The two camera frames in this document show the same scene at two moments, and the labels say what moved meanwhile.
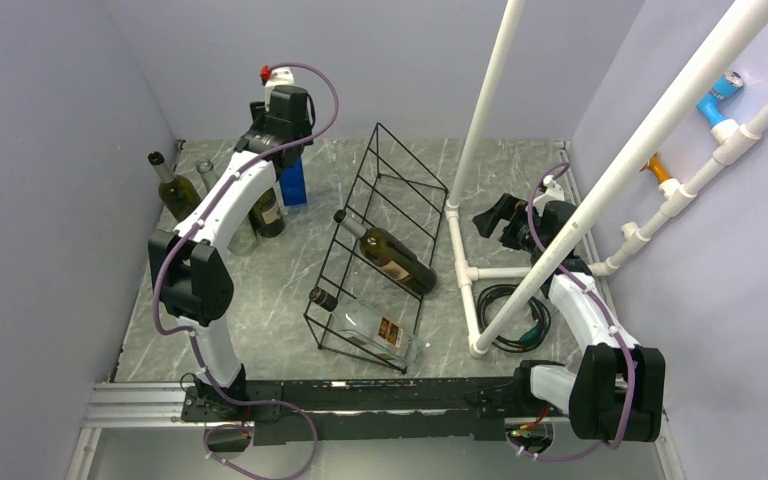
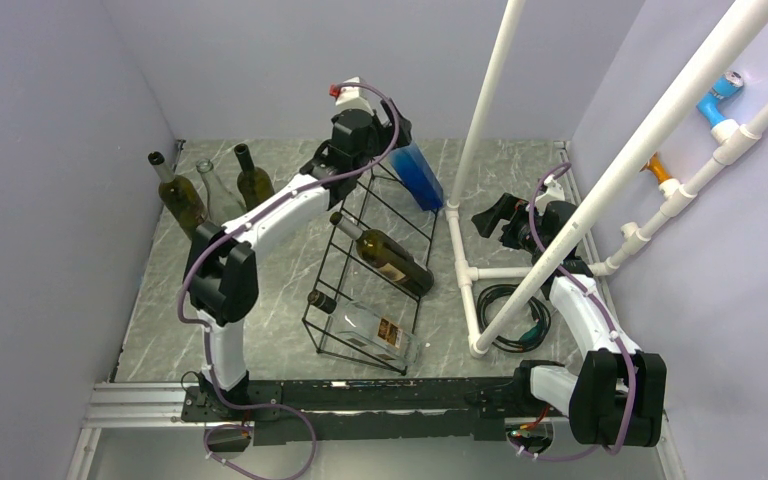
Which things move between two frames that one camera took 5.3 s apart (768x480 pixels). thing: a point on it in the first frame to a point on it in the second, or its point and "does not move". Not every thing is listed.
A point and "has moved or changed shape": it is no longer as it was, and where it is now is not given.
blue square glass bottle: x=293 y=183 has moved or changed shape
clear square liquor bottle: x=370 y=328 does not move
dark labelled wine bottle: x=391 y=257 does not move
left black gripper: x=259 y=113 to x=403 y=133
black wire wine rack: x=368 y=299 does not move
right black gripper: x=509 y=208 does not move
